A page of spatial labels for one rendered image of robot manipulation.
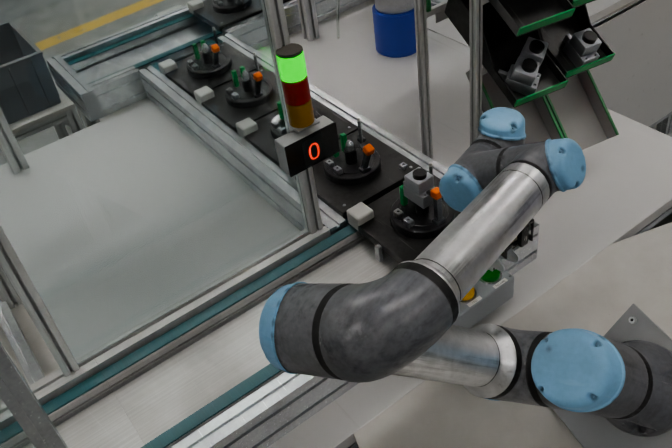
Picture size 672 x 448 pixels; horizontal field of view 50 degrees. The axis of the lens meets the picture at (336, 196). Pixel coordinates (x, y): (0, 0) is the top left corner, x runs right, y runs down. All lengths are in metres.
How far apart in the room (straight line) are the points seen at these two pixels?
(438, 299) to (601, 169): 1.14
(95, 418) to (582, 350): 0.88
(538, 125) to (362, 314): 0.97
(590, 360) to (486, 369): 0.15
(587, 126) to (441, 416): 0.77
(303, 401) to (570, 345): 0.50
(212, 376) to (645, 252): 0.96
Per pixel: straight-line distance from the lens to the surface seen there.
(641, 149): 2.00
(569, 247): 1.69
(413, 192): 1.52
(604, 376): 1.10
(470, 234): 0.91
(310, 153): 1.42
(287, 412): 1.35
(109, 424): 1.45
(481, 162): 1.12
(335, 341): 0.82
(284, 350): 0.90
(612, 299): 1.60
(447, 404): 1.40
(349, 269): 1.56
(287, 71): 1.32
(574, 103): 1.78
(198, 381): 1.44
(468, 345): 1.09
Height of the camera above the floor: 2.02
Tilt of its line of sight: 39 degrees down
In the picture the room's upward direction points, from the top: 9 degrees counter-clockwise
